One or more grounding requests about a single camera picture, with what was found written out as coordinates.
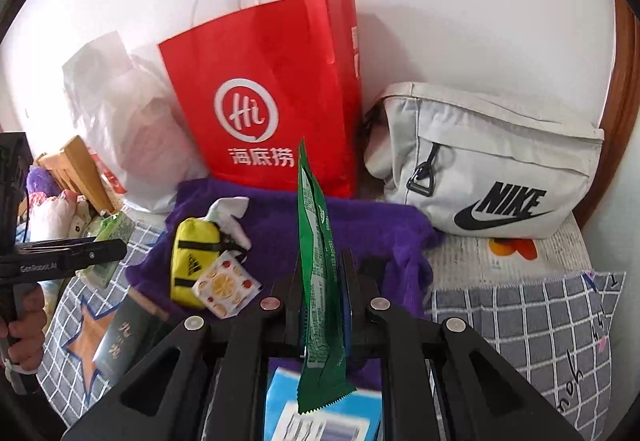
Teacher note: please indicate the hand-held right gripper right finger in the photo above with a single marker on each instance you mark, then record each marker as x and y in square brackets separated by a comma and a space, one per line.
[349, 316]

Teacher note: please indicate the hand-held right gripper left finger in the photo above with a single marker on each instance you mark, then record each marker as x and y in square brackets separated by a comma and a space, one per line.
[287, 316]

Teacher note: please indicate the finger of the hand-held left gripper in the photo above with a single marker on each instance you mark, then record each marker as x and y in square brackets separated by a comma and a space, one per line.
[75, 252]

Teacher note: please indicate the light green tissue packet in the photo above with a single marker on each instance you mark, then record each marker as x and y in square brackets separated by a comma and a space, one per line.
[112, 228]

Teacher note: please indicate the green snack packet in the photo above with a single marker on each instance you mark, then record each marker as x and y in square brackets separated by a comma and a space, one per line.
[315, 271]

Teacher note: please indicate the white work glove green cuff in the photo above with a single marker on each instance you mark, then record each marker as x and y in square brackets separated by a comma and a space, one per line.
[227, 211]

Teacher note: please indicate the person's left hand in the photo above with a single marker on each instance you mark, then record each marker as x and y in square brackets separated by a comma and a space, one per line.
[27, 331]

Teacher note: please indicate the purple plush toy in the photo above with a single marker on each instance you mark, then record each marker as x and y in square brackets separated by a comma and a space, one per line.
[39, 180]

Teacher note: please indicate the white plush toy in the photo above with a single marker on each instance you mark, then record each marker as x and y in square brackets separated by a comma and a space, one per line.
[60, 213]

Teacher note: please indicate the orange fruit printed sachet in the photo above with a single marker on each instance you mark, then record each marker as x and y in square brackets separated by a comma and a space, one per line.
[225, 288]

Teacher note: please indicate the blue and white packet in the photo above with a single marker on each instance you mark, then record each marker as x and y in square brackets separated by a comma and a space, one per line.
[280, 396]

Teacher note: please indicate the purple towel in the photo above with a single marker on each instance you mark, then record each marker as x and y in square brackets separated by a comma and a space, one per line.
[375, 231]

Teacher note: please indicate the dark green booklet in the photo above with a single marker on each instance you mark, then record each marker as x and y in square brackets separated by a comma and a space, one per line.
[125, 341]

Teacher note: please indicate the yellow pouch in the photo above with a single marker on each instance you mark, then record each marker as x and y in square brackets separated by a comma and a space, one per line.
[192, 261]

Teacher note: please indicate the white printed bedsheet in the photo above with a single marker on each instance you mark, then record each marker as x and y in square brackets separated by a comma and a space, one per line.
[465, 261]

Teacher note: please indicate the white plastic bag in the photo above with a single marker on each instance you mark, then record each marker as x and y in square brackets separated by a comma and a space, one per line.
[125, 121]

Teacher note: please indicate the grey checked quilt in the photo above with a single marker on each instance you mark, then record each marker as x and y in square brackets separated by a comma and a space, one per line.
[500, 331]

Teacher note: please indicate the grey waist bag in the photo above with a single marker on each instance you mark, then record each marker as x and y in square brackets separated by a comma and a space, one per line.
[500, 161]

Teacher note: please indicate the red paper bag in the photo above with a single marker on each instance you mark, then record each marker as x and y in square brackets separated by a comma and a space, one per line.
[280, 61]

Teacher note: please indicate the brown wooden headboard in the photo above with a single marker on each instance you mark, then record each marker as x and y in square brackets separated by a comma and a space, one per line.
[622, 121]

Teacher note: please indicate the light wooden frame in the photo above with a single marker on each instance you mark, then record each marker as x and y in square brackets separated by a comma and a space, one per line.
[75, 156]

